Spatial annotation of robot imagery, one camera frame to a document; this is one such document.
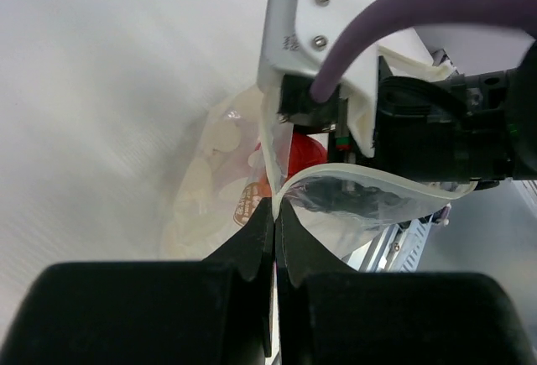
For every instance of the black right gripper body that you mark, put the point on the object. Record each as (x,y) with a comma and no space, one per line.
(468,128)

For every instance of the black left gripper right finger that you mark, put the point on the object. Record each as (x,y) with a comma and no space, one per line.
(330,313)

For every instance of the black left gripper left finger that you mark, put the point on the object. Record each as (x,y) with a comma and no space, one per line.
(214,311)

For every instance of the clear zip top bag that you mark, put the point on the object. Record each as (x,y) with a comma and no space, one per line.
(226,180)

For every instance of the fake red tomato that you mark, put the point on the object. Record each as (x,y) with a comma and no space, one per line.
(292,153)

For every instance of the aluminium front rail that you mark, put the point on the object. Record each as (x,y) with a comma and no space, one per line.
(379,197)

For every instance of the slotted white cable duct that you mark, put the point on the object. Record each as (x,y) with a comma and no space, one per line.
(399,247)

